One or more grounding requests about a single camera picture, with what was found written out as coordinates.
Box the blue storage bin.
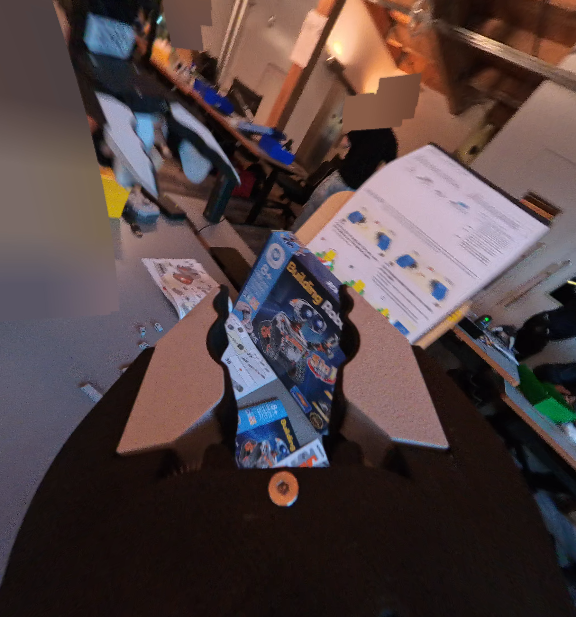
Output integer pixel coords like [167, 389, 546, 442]
[259, 135, 296, 165]
[191, 79, 235, 116]

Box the green plastic bin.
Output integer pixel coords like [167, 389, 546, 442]
[517, 364, 576, 425]

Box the wooden-edged side table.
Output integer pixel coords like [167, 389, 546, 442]
[454, 308, 576, 487]

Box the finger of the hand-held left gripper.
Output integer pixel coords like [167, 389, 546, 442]
[95, 92, 159, 199]
[168, 102, 241, 186]

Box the white sticker sheet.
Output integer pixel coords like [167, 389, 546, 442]
[273, 438, 329, 468]

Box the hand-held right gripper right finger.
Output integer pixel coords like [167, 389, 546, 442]
[333, 284, 450, 454]

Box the small blue kit manual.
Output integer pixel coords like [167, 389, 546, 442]
[236, 399, 300, 469]

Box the wooden workbench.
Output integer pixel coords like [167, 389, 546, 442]
[150, 43, 308, 225]

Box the blue robot kit box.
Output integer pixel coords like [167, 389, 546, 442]
[232, 230, 346, 434]

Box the large white instruction sheet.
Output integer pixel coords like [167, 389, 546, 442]
[307, 144, 551, 345]

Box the open instruction booklet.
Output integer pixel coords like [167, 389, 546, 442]
[142, 258, 276, 401]

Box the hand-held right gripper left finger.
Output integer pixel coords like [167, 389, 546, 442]
[116, 284, 239, 456]

